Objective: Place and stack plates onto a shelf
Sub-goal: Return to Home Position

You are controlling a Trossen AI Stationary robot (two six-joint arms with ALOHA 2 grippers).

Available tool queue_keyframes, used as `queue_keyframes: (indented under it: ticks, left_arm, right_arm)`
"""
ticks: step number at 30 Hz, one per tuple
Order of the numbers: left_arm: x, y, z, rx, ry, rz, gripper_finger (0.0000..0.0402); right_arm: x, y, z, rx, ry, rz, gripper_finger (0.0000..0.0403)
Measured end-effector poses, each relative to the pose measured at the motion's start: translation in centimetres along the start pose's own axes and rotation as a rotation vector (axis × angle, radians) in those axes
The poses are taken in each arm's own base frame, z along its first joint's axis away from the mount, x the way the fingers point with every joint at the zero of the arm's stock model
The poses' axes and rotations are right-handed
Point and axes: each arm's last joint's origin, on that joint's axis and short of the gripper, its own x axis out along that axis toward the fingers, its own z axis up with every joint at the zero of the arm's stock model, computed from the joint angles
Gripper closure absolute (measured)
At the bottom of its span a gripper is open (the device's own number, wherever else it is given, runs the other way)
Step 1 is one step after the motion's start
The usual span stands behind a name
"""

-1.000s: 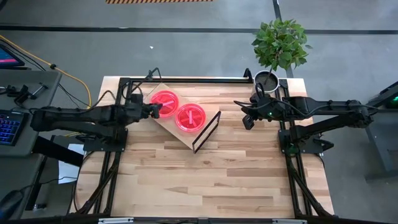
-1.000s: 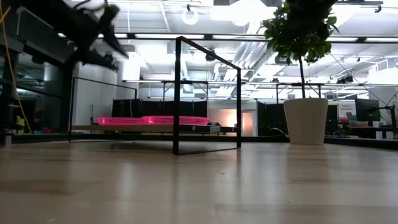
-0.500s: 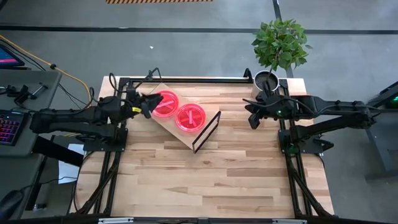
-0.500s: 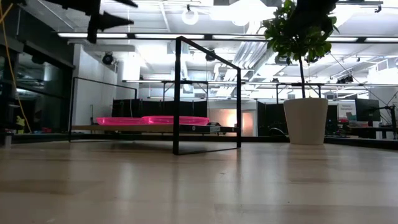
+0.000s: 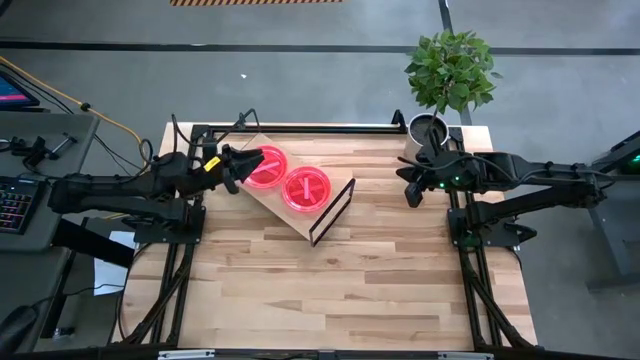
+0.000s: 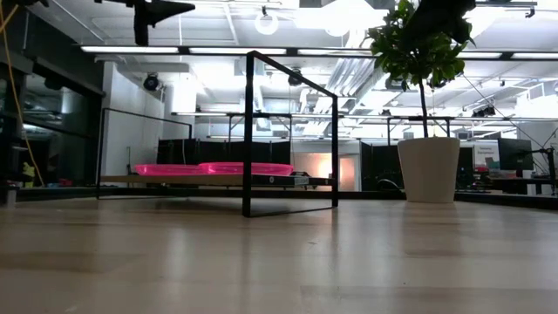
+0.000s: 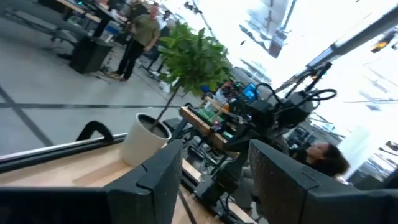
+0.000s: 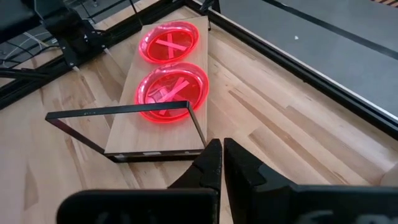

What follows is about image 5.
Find green plant in white pot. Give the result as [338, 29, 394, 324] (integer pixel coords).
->
[403, 28, 505, 149]

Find yellow cable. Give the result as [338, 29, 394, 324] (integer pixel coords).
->
[0, 55, 145, 147]

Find silver metal bracket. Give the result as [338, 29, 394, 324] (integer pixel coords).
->
[157, 349, 217, 360]
[437, 351, 495, 360]

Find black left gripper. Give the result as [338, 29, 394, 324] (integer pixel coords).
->
[192, 143, 265, 195]

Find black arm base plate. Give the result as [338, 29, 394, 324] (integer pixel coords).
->
[133, 205, 207, 245]
[447, 206, 539, 249]

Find small black desk device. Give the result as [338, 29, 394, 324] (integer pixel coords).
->
[8, 132, 80, 169]

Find black computer mouse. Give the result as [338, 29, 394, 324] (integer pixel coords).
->
[0, 304, 40, 354]

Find white paper sheet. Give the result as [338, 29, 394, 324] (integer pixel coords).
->
[93, 230, 137, 297]

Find black desk leg bar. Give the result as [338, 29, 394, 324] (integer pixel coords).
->
[51, 217, 136, 270]

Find black metal rig frame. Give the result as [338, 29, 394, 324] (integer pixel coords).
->
[107, 107, 539, 360]

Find dark equipment stand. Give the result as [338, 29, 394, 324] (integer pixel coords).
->
[584, 128, 640, 291]

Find computer monitor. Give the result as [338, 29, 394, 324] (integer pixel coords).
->
[0, 71, 41, 109]

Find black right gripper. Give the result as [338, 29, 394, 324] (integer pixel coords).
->
[396, 150, 481, 209]

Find grey low desk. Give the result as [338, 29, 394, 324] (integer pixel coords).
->
[0, 246, 72, 354]

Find backlit black keyboard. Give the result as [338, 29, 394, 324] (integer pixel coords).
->
[0, 175, 49, 235]

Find wooden shelf with black frame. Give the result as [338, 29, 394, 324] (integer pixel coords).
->
[238, 132, 357, 248]

